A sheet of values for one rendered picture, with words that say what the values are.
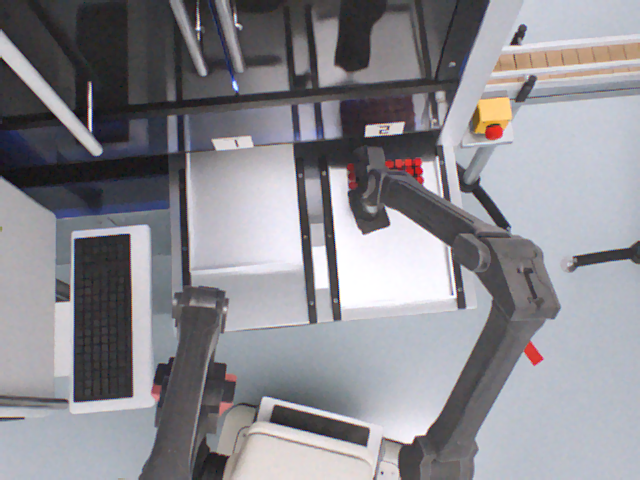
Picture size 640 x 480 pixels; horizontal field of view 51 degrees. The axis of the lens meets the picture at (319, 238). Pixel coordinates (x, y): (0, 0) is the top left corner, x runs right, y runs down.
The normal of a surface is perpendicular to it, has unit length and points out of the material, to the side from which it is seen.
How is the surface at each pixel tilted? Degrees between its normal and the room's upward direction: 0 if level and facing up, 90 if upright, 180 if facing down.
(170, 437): 41
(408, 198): 66
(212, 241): 0
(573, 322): 0
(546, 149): 0
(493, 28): 90
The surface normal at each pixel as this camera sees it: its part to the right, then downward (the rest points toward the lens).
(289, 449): 0.14, -0.83
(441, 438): -0.85, -0.14
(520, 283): 0.33, -0.52
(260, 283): -0.02, -0.25
